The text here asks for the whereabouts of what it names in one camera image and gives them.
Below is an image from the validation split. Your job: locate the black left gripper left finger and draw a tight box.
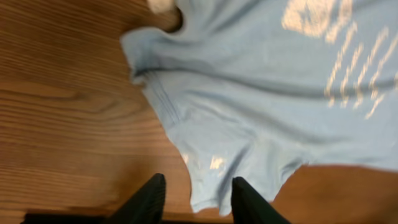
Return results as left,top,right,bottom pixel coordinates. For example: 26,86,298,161
104,173,166,224

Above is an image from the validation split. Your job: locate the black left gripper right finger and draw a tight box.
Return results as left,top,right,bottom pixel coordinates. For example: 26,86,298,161
231,177,290,224

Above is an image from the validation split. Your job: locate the light blue printed t-shirt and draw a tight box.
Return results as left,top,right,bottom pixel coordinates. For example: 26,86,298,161
121,0,397,215

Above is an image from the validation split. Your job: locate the white folded garment under stack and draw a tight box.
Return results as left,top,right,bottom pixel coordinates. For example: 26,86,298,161
147,0,175,14

